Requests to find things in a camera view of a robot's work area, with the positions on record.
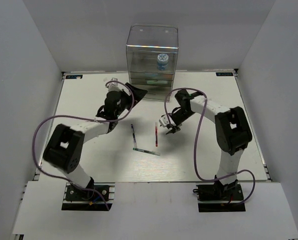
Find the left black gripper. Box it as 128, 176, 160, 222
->
115, 83, 147, 118

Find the green highlighter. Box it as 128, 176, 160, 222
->
146, 80, 168, 85

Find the red gel pen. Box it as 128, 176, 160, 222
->
155, 122, 158, 147

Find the blue highlighter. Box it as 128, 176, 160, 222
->
139, 73, 159, 78

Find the green gel pen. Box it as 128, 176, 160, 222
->
133, 147, 161, 156

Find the purple gel pen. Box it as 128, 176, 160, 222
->
131, 124, 137, 148

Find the clear acrylic drawer organizer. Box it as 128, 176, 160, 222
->
126, 24, 179, 101

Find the orange highlighter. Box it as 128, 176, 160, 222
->
162, 73, 173, 78

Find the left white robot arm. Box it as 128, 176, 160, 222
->
43, 80, 148, 200

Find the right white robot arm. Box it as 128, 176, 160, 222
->
159, 88, 253, 200

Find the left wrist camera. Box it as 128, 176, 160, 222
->
105, 77, 121, 92

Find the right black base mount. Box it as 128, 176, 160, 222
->
192, 182, 246, 213

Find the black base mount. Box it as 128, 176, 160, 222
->
61, 183, 115, 212
192, 182, 246, 213

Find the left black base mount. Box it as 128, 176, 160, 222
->
61, 183, 115, 212

